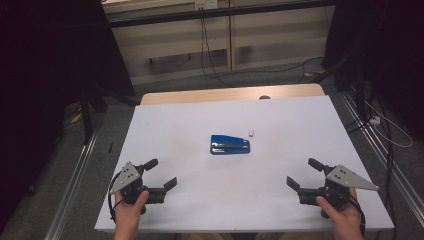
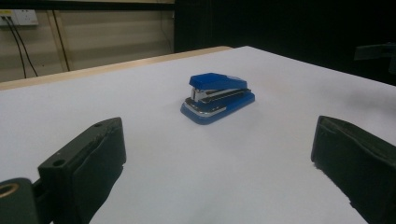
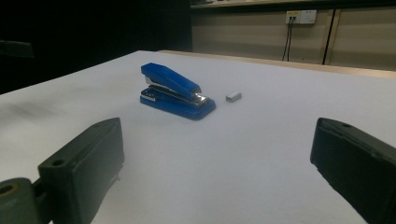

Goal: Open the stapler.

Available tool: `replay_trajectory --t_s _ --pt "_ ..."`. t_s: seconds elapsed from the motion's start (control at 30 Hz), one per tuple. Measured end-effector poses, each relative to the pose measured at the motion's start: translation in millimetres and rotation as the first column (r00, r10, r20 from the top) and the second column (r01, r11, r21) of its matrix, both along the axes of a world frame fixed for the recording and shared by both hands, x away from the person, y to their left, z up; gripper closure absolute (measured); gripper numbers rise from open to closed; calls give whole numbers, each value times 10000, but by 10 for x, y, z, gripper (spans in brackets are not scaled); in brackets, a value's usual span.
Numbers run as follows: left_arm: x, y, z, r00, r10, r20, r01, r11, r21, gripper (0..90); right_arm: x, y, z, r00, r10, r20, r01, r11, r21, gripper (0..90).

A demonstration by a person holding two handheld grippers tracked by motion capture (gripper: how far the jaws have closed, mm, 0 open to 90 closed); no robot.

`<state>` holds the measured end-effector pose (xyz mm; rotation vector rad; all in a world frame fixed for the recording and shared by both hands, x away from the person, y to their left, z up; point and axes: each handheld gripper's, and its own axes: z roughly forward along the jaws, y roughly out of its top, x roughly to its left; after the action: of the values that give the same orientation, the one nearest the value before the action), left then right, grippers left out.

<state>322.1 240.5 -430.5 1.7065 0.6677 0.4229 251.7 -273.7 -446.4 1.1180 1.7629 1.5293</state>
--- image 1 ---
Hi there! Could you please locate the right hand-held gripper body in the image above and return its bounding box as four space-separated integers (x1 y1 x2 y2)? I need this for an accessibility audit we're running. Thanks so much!
298 164 380 219

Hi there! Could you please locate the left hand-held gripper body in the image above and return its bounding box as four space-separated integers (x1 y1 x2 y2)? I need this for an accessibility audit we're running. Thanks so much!
109 161 166 215

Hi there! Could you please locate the blue stapler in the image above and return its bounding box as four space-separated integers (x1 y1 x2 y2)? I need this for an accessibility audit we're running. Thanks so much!
209 134 251 156

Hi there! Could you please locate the person's right hand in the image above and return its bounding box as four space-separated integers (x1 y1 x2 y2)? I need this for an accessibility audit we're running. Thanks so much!
315 188 365 235

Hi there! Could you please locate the person's left hand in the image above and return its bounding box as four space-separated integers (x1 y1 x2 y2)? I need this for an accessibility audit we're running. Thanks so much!
114 190 150 233

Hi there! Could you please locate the black stand leg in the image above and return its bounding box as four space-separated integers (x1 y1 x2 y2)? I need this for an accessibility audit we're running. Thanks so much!
79 84 108 145

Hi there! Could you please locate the black curtain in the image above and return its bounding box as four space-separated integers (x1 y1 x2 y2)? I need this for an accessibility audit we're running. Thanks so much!
0 0 136 231
321 0 424 141

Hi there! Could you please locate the light wooden cabinet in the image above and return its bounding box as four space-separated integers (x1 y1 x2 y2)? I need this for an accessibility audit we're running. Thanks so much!
101 0 336 86

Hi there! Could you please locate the black horizontal bar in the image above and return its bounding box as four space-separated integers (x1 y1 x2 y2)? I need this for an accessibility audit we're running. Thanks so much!
107 0 336 29

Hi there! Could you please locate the left hand-held gripper black cable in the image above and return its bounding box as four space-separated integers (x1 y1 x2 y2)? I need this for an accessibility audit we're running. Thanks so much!
107 173 125 224

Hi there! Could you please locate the hand-held gripper black cable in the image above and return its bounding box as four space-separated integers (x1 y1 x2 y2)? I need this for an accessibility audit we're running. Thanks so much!
349 194 367 236
107 173 125 224

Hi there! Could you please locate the right hand-held gripper black cable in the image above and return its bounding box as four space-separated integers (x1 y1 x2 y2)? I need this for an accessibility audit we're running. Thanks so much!
349 194 367 236

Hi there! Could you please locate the thick black cable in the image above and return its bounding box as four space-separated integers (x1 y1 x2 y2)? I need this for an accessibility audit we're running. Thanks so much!
374 96 398 240

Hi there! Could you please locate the aluminium floor rail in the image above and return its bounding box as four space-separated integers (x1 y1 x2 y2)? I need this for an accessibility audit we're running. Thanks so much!
339 91 424 219
43 131 99 240

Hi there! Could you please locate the white cable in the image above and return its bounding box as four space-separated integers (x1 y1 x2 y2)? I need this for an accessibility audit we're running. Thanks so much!
364 99 414 149

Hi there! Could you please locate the black floor cable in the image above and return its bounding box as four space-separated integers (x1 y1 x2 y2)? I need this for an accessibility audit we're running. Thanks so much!
229 55 326 85

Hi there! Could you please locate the hanging black cable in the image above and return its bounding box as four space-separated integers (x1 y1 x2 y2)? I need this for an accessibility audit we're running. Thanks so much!
199 8 231 88

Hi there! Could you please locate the white wall socket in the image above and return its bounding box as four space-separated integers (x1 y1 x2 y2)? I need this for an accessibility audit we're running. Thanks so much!
194 0 219 10

